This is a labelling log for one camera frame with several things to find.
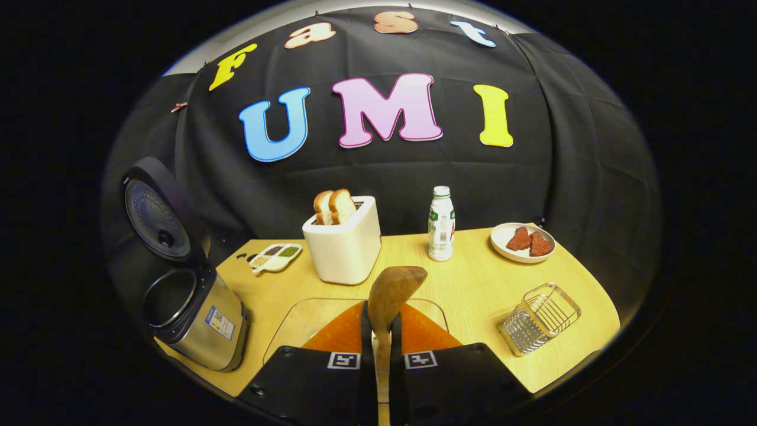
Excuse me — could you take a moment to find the dark grey rice cooker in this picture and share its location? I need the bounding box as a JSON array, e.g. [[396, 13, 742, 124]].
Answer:
[[121, 156, 250, 373]]

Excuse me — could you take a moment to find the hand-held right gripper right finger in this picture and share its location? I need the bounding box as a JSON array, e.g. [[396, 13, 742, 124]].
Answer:
[[388, 302, 533, 426]]

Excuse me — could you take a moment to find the black backdrop cloth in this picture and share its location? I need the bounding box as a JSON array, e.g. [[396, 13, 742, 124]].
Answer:
[[101, 6, 662, 311]]

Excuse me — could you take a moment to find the white round plate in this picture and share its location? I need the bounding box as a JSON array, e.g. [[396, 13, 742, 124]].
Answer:
[[490, 222, 557, 264]]

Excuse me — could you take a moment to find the white milk bottle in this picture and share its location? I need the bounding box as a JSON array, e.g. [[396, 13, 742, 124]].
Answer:
[[428, 185, 456, 262]]

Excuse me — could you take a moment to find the clear box of rice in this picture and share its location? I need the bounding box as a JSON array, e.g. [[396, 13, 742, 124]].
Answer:
[[263, 297, 449, 365]]

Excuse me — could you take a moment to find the white toaster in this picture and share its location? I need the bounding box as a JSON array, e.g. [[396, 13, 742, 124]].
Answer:
[[302, 195, 383, 286]]

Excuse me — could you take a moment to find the white divided grain dish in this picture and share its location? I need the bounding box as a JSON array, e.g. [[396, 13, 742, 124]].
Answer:
[[248, 242, 304, 276]]

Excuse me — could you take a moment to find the metal wire chopstick holder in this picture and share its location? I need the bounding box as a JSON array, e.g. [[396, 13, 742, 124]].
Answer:
[[497, 282, 583, 357]]

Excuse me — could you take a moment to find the wooden spoon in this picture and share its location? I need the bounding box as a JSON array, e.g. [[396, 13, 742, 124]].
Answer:
[[367, 266, 428, 404]]

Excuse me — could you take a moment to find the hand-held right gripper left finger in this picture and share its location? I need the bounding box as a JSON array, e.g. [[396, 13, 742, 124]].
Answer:
[[235, 301, 380, 426]]

